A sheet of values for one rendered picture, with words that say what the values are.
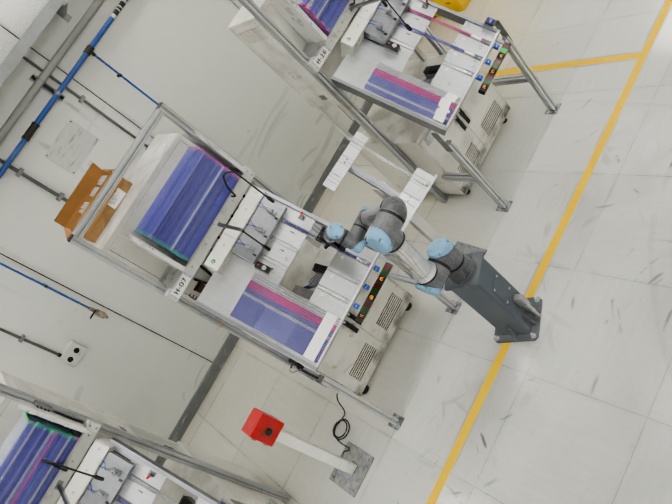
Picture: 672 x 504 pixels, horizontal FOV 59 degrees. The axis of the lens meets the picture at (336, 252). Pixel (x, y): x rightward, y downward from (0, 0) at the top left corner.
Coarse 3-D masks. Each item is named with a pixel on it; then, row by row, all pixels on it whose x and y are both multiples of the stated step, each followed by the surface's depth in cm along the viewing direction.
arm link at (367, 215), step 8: (384, 200) 248; (392, 200) 242; (400, 200) 243; (368, 208) 280; (376, 208) 258; (384, 208) 240; (392, 208) 239; (400, 208) 240; (360, 216) 277; (368, 216) 267; (360, 224) 278; (368, 224) 274
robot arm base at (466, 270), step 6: (468, 258) 276; (462, 264) 273; (468, 264) 275; (474, 264) 277; (456, 270) 274; (462, 270) 274; (468, 270) 275; (474, 270) 276; (450, 276) 279; (456, 276) 276; (462, 276) 275; (468, 276) 275; (456, 282) 279; (462, 282) 278
